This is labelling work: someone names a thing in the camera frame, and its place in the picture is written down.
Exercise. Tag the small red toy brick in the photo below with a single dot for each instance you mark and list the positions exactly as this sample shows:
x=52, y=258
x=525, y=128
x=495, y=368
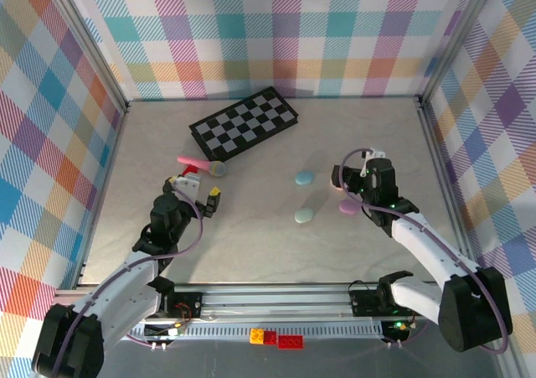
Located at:
x=270, y=338

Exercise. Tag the black folding chessboard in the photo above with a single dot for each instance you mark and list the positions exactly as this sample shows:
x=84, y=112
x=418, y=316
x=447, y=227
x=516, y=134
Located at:
x=243, y=126

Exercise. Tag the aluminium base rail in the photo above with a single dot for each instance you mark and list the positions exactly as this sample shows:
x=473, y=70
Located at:
x=272, y=302

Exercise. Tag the red three-stud toy brick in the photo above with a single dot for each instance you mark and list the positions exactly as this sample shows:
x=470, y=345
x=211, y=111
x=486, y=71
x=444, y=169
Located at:
x=290, y=342

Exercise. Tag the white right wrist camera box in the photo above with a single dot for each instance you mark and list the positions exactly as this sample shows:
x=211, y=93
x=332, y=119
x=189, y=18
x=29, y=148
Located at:
x=374, y=153

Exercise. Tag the small circuit board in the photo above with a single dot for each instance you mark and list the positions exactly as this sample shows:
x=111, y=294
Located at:
x=167, y=332
x=398, y=327

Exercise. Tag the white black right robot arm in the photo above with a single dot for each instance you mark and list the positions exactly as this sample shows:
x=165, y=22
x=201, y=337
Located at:
x=431, y=248

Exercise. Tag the aluminium corner post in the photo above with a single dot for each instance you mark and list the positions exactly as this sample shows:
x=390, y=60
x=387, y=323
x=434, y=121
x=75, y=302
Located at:
x=456, y=38
x=87, y=42

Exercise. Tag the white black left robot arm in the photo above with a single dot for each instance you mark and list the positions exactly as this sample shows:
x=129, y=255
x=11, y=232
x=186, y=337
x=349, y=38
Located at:
x=125, y=294

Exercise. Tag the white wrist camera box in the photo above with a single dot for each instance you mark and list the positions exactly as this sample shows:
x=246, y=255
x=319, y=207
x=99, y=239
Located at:
x=374, y=153
x=187, y=187

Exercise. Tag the pink toy microphone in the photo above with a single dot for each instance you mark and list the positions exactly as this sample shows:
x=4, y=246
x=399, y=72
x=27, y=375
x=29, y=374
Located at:
x=201, y=164

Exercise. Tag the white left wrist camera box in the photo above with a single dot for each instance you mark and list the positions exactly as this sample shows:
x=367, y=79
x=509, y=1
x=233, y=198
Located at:
x=187, y=187

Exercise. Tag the yellow orange toy brick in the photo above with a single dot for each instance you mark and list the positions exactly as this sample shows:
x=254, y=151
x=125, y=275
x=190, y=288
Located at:
x=256, y=336

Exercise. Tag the light blue earbud charging case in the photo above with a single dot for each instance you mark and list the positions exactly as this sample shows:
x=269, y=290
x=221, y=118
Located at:
x=304, y=178

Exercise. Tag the mint green earbud charging case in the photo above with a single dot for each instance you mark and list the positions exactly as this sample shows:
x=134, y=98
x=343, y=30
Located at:
x=303, y=216

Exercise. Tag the purple earbud charging case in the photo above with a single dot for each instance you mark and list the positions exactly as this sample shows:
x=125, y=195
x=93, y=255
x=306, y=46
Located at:
x=348, y=207

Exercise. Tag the aluminium side rail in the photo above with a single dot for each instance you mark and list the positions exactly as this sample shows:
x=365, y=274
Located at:
x=450, y=185
x=102, y=193

